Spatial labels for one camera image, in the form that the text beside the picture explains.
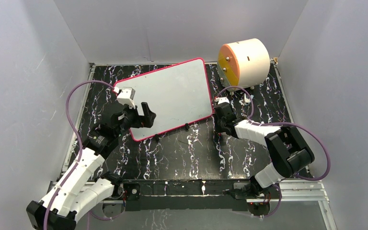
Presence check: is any purple cable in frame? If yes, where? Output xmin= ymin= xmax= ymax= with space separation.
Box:
xmin=43 ymin=80 xmax=121 ymax=230
xmin=215 ymin=86 xmax=331 ymax=219

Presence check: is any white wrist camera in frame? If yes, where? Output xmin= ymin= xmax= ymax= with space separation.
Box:
xmin=117 ymin=87 xmax=136 ymax=109
xmin=215 ymin=97 xmax=230 ymax=106

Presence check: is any cream cylinder with orange face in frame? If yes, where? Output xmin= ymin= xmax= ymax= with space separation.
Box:
xmin=217 ymin=38 xmax=270 ymax=91

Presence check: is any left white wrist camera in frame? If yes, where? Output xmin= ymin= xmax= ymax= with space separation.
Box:
xmin=117 ymin=87 xmax=136 ymax=109

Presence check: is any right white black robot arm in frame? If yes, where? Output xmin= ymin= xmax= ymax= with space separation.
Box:
xmin=213 ymin=102 xmax=315 ymax=199

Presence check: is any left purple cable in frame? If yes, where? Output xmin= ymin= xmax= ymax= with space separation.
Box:
xmin=43 ymin=80 xmax=121 ymax=230

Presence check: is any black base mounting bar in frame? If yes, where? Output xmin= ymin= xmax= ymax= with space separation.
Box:
xmin=92 ymin=178 xmax=272 ymax=213

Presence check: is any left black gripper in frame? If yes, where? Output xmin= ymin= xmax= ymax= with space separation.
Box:
xmin=115 ymin=103 xmax=156 ymax=138

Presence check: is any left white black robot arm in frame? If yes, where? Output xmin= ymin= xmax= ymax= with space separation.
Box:
xmin=26 ymin=102 xmax=156 ymax=230

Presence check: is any small white clip object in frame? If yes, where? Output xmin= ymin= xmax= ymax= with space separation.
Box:
xmin=239 ymin=94 xmax=251 ymax=106

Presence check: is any pink framed whiteboard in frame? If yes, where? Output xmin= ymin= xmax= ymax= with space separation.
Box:
xmin=114 ymin=58 xmax=213 ymax=141

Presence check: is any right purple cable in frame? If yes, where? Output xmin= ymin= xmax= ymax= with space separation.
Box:
xmin=215 ymin=86 xmax=331 ymax=219

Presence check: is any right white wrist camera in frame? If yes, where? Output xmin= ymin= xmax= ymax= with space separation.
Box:
xmin=215 ymin=97 xmax=230 ymax=106

